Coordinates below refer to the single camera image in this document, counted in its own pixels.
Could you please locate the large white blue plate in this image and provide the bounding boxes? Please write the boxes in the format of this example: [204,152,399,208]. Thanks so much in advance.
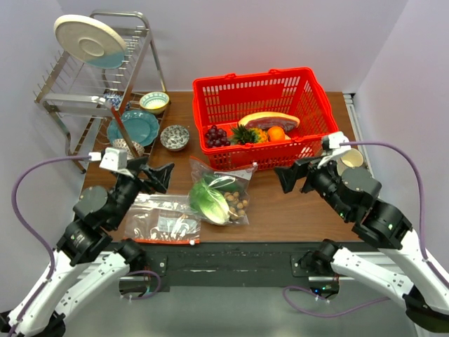
[53,15,128,69]

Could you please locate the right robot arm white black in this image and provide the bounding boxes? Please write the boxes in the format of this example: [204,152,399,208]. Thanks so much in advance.
[274,157,448,333]

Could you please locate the small blue patterned dish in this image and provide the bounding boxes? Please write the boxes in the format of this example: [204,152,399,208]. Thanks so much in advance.
[103,90,124,112]

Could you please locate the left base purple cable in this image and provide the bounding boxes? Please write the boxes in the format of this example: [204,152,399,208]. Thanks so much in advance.
[124,268,162,301]

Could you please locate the toy orange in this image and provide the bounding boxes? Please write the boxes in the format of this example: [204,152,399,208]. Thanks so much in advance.
[267,126,286,142]

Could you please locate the red plastic shopping basket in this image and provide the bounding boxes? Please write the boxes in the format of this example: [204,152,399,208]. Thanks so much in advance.
[192,67,338,171]

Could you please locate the black white patterned bowl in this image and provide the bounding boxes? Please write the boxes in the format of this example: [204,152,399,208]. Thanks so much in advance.
[160,125,190,152]

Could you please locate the toy cucumber green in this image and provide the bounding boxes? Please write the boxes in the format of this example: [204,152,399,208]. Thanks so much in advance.
[203,173,243,192]

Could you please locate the cream speckled mug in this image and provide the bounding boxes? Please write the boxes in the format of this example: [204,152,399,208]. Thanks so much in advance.
[336,148,364,176]

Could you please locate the toy pineapple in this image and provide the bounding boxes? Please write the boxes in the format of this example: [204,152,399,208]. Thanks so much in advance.
[230,124,269,145]

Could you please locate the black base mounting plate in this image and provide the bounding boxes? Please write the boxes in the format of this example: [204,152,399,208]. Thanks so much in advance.
[140,242,351,291]

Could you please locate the zip bag red zipper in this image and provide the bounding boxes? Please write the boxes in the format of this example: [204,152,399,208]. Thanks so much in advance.
[189,157,258,226]

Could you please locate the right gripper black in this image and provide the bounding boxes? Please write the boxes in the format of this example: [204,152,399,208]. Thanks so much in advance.
[272,150,351,219]

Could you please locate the toy meat slice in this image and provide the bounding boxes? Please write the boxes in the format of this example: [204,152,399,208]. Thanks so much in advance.
[238,112,300,133]

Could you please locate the blue patterned white bowl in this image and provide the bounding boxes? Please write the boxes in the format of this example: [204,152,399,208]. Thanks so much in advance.
[112,138,145,160]

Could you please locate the yellow rim teal bowl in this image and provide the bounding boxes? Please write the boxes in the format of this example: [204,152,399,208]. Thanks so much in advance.
[139,92,170,115]

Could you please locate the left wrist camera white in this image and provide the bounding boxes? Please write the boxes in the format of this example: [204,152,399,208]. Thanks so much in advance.
[99,147,127,171]

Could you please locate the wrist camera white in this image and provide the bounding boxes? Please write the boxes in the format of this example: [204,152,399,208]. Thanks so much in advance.
[318,131,351,168]
[99,147,127,171]

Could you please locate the metal dish rack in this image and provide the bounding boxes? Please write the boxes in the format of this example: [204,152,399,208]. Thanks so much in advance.
[35,10,166,156]

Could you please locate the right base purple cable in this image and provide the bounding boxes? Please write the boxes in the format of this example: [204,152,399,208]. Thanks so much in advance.
[282,284,390,319]

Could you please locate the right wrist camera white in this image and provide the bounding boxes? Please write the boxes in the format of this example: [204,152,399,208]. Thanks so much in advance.
[318,131,351,168]

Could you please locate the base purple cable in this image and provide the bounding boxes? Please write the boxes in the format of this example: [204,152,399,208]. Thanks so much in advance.
[124,268,162,301]
[282,284,390,319]

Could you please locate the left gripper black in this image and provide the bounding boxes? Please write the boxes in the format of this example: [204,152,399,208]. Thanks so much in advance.
[109,156,175,228]

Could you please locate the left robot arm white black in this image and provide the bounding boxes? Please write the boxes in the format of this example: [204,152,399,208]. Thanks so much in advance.
[1,152,175,336]

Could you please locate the toy longan bunch brown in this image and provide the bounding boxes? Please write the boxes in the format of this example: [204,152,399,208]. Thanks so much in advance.
[224,191,249,223]

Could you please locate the toy red grapes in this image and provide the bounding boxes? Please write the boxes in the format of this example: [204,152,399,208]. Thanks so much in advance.
[204,125,231,148]

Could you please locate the toy napa cabbage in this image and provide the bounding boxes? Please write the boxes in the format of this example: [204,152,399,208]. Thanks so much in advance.
[189,178,230,225]

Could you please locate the teal scalloped plate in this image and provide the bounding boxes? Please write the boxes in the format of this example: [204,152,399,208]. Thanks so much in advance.
[121,110,160,147]

